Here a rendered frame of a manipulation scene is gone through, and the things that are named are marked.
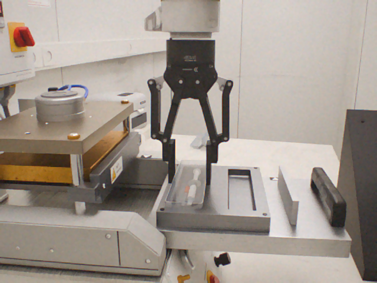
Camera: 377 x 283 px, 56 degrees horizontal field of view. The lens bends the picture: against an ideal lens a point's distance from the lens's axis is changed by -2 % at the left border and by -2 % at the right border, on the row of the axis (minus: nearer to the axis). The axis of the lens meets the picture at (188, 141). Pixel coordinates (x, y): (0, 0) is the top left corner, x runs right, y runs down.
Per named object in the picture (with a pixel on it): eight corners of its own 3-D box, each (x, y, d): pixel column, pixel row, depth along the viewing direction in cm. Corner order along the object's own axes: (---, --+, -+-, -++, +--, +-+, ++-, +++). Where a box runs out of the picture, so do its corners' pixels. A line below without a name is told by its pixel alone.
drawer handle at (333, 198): (330, 226, 53) (334, 202, 52) (309, 186, 67) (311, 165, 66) (344, 227, 53) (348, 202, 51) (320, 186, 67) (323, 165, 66)
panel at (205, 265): (218, 371, 54) (164, 275, 49) (221, 256, 82) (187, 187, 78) (230, 368, 53) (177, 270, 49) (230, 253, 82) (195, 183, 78)
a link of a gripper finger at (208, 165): (207, 140, 60) (211, 140, 60) (207, 178, 62) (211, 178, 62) (205, 145, 58) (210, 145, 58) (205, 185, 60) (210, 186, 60)
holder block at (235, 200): (156, 226, 53) (155, 210, 52) (175, 175, 72) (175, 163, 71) (270, 232, 51) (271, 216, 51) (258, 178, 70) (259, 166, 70)
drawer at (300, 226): (144, 252, 53) (142, 204, 51) (167, 190, 74) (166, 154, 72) (348, 263, 50) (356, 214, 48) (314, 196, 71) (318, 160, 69)
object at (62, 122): (-70, 194, 52) (-89, 108, 48) (35, 136, 81) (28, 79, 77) (87, 204, 49) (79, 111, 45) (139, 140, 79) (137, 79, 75)
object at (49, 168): (-14, 188, 54) (-25, 128, 51) (52, 145, 75) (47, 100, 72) (93, 194, 52) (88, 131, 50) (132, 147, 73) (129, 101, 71)
